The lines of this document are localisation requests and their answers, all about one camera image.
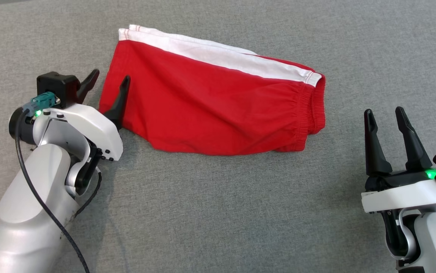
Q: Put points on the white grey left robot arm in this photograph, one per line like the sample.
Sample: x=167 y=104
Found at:
x=28 y=212

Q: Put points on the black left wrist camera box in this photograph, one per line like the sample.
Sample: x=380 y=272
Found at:
x=56 y=85

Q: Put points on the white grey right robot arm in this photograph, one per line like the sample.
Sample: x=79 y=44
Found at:
x=434 y=242

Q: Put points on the red shorts with white stripe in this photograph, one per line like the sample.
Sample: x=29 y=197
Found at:
x=210 y=106

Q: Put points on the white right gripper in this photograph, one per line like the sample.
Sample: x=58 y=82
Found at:
x=400 y=195

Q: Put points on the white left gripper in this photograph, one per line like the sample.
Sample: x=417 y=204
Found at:
x=96 y=129

